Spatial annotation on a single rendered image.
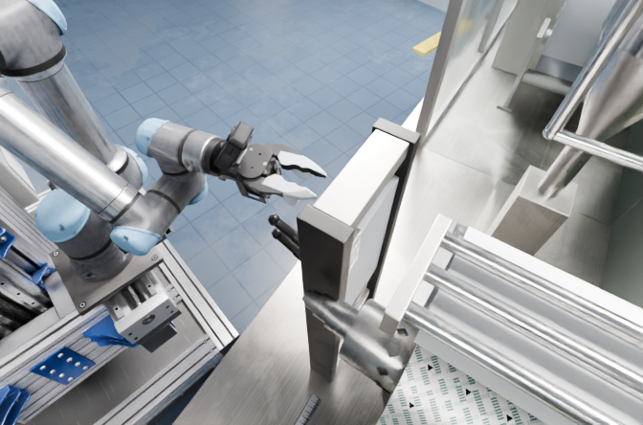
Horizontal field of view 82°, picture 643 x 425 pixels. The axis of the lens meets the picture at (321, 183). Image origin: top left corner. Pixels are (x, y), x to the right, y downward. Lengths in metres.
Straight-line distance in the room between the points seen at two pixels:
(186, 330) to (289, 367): 0.89
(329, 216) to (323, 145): 2.10
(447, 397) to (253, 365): 0.57
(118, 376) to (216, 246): 0.72
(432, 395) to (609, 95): 0.46
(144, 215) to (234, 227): 1.37
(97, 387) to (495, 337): 1.56
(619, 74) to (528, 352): 0.40
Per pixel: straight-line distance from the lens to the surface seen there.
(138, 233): 0.74
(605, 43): 0.46
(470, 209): 1.07
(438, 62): 1.00
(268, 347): 0.85
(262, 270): 1.93
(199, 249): 2.06
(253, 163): 0.64
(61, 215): 0.99
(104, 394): 1.71
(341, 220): 0.33
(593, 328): 0.35
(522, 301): 0.33
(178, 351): 1.65
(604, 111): 0.65
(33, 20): 0.82
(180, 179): 0.78
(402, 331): 0.37
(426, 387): 0.32
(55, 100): 0.88
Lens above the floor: 1.71
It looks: 51 degrees down
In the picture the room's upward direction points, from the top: straight up
